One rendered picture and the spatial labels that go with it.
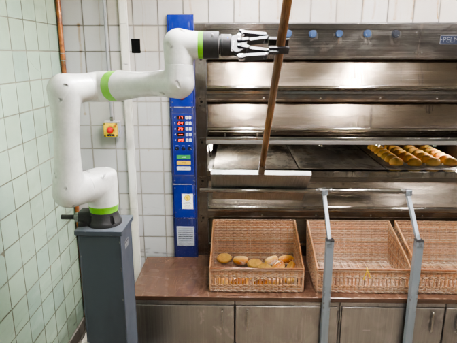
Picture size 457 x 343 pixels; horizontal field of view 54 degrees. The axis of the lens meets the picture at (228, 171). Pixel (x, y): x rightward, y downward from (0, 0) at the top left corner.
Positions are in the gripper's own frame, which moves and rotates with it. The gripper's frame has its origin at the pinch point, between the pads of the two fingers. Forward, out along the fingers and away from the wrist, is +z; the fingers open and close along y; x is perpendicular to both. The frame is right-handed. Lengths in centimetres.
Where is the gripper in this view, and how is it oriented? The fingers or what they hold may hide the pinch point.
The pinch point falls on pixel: (278, 45)
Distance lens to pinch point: 162.0
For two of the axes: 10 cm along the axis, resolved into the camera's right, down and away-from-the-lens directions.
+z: 10.0, 0.1, 0.0
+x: 0.0, -4.4, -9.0
